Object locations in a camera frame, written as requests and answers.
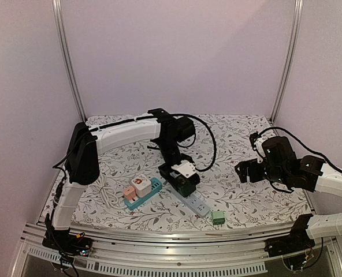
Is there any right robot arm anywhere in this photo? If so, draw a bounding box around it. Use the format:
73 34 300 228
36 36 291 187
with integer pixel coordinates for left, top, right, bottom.
235 133 342 252

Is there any aluminium frame post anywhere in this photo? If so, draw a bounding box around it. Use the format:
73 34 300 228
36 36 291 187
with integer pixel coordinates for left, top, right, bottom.
269 0 304 124
52 0 87 121

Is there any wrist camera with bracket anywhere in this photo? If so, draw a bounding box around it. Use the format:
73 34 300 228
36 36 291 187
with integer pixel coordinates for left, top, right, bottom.
171 160 196 178
249 132 266 163

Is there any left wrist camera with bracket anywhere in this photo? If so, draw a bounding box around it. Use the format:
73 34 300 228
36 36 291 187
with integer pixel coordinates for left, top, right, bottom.
171 160 196 178

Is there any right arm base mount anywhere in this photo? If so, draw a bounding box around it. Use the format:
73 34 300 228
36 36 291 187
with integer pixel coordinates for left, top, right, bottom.
264 231 315 271

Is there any right aluminium frame post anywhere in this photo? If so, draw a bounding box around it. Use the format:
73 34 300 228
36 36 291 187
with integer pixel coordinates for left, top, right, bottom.
269 0 304 124

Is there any left aluminium frame post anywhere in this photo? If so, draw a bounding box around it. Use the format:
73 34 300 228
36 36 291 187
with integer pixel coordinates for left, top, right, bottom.
52 0 87 121

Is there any aluminium front rail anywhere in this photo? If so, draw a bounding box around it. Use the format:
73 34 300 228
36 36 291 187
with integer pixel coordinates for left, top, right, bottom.
10 222 342 277

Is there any pink plug adapter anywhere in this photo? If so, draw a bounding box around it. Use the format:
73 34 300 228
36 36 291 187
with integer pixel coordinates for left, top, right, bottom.
123 186 136 202

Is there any white coiled power cable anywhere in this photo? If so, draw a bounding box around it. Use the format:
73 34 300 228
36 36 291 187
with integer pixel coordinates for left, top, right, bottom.
90 174 125 209

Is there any light blue power strip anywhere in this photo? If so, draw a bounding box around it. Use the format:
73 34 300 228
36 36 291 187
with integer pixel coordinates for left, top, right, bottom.
170 186 210 218

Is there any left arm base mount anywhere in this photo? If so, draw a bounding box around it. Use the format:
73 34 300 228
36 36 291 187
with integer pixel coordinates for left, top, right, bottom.
42 231 93 256

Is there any dark green cube adapter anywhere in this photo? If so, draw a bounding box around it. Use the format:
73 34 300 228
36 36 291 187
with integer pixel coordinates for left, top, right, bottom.
173 174 200 197

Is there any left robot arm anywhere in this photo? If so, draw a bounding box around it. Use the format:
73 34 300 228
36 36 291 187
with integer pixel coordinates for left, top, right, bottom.
49 108 200 250

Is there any light green plug adapter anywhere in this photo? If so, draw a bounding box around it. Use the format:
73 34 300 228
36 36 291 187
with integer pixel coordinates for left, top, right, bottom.
211 210 226 227

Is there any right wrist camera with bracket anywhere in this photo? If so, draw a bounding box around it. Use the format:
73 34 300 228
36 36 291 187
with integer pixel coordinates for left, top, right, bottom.
249 132 266 163

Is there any floral patterned table mat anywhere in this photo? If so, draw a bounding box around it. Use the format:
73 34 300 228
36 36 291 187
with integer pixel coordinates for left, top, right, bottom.
71 115 311 233

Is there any teal power strip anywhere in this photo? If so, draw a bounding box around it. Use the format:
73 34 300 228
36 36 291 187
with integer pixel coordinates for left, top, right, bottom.
123 174 162 211

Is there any white cube socket adapter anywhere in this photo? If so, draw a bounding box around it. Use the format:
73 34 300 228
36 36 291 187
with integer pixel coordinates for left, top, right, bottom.
131 174 152 198

